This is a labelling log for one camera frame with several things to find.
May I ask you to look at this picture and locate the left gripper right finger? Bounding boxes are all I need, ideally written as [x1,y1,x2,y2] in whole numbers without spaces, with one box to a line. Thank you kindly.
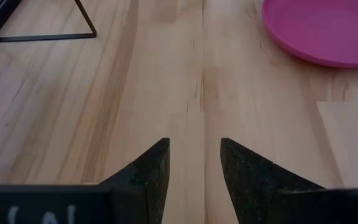
[220,137,358,224]

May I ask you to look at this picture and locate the wooden shelf black metal legs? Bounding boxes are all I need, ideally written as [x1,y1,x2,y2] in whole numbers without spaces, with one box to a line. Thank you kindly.
[0,0,98,43]

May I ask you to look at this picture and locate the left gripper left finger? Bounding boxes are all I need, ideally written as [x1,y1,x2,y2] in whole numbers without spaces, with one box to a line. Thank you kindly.
[99,138,171,224]

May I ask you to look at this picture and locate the pink plate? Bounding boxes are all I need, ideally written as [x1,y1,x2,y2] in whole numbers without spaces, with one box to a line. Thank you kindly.
[261,0,358,69]

